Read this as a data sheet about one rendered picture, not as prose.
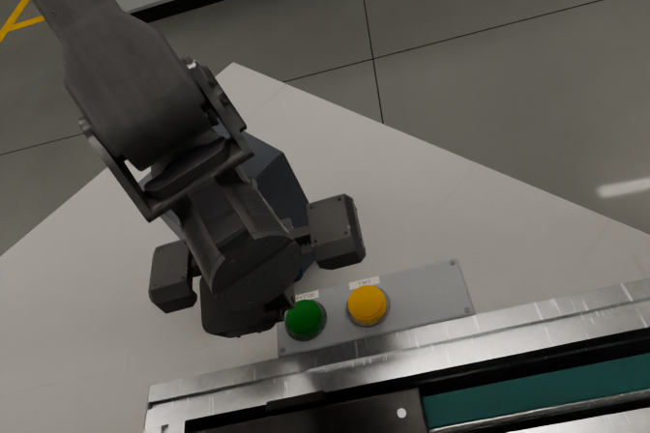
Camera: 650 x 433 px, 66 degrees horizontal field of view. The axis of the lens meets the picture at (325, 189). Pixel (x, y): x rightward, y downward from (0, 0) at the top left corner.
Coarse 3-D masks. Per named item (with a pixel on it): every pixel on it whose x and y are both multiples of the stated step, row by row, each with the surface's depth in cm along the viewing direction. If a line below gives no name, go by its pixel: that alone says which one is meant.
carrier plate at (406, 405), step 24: (312, 408) 47; (336, 408) 47; (360, 408) 46; (384, 408) 45; (408, 408) 45; (192, 432) 49; (216, 432) 48; (240, 432) 48; (264, 432) 47; (288, 432) 46; (312, 432) 46; (336, 432) 45; (360, 432) 45; (384, 432) 44; (408, 432) 44
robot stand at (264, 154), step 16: (224, 128) 63; (256, 144) 59; (256, 160) 58; (272, 160) 57; (256, 176) 56; (272, 176) 58; (288, 176) 60; (272, 192) 59; (288, 192) 61; (272, 208) 60; (288, 208) 62; (304, 208) 64; (176, 224) 56; (304, 224) 66; (304, 256) 69; (304, 272) 70
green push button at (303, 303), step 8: (296, 304) 54; (304, 304) 54; (312, 304) 54; (288, 312) 54; (296, 312) 54; (304, 312) 54; (312, 312) 53; (320, 312) 53; (288, 320) 54; (296, 320) 53; (304, 320) 53; (312, 320) 53; (320, 320) 53; (288, 328) 53; (296, 328) 53; (304, 328) 52; (312, 328) 52; (304, 336) 53
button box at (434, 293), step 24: (432, 264) 54; (456, 264) 53; (336, 288) 56; (384, 288) 54; (408, 288) 53; (432, 288) 52; (456, 288) 52; (336, 312) 54; (384, 312) 52; (408, 312) 52; (432, 312) 51; (456, 312) 50; (288, 336) 54; (312, 336) 53; (336, 336) 52; (360, 336) 51
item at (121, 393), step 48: (480, 288) 62; (528, 288) 60; (576, 288) 58; (48, 384) 71; (96, 384) 68; (144, 384) 66; (0, 432) 68; (48, 432) 66; (96, 432) 64; (144, 432) 62
